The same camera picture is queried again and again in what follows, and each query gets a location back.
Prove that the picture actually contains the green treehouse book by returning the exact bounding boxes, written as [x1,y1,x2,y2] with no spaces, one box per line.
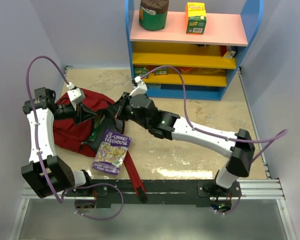
[87,114,103,142]

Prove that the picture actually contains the red backpack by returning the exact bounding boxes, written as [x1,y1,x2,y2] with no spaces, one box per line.
[53,89,147,203]

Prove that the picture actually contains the purple treehouse book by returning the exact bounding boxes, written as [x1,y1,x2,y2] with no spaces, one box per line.
[91,129,132,176]

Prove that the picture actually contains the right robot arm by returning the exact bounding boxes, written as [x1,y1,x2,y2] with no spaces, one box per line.
[107,92,255,197]

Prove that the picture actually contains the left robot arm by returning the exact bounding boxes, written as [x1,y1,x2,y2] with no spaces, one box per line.
[21,87,96,198]

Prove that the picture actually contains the small green box left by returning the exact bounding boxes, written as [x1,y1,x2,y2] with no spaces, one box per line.
[133,65,149,77]

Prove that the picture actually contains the small green box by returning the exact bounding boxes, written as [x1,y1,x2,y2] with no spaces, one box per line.
[133,65,149,77]
[153,67,169,76]

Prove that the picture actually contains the small green box right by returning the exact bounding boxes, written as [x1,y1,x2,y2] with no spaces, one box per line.
[153,67,169,76]

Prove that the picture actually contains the blue colourful shelf unit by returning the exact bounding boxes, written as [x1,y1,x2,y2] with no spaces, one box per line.
[125,0,264,101]

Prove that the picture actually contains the orange snack packet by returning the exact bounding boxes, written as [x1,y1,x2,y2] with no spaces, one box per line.
[176,66,194,73]

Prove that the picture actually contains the green brown canister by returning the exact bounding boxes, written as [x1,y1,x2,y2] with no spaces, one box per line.
[139,0,169,31]

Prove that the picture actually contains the red white small box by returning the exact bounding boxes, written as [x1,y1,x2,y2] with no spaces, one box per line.
[222,49,236,59]

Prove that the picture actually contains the orange green box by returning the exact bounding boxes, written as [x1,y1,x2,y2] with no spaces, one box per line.
[185,2,207,35]

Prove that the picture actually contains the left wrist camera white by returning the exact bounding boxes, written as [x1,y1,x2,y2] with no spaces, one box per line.
[66,82,86,107]

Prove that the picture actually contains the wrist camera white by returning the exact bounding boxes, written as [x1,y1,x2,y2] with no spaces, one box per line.
[129,76,148,97]
[66,82,86,107]

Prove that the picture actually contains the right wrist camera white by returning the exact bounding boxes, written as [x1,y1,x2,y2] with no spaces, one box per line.
[129,76,148,97]

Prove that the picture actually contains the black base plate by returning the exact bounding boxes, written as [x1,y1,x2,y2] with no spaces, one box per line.
[64,178,242,209]

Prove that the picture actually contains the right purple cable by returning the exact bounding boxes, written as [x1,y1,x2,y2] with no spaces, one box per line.
[137,65,289,216]

